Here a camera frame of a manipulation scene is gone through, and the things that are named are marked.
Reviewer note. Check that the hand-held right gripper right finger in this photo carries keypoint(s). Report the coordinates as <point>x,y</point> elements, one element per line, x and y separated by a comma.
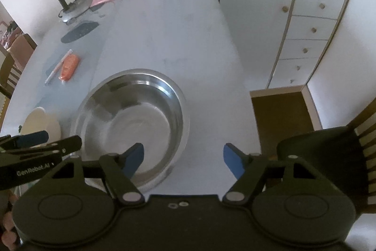
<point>233,159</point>

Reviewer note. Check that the dark wooden slatted chair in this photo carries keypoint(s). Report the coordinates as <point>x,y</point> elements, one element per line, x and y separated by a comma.
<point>308,145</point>

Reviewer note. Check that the pink pen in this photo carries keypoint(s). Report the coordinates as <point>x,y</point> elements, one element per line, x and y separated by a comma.
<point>58,66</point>

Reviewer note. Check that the small orange packet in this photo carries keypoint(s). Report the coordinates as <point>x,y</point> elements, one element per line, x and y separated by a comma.
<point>69,68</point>

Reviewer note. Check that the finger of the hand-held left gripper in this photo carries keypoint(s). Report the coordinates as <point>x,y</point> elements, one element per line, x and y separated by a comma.
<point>30,138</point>
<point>68,145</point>

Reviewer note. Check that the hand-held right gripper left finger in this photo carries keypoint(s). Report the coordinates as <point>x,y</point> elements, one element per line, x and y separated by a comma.
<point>135,158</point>

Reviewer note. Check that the large steel bowl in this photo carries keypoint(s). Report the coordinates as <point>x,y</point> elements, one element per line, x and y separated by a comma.
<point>141,118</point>

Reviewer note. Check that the white cabinet with drawers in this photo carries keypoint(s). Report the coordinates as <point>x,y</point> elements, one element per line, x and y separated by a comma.
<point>255,18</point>

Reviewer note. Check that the wooden chair with towel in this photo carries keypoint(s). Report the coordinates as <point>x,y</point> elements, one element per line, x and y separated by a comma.
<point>7,70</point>

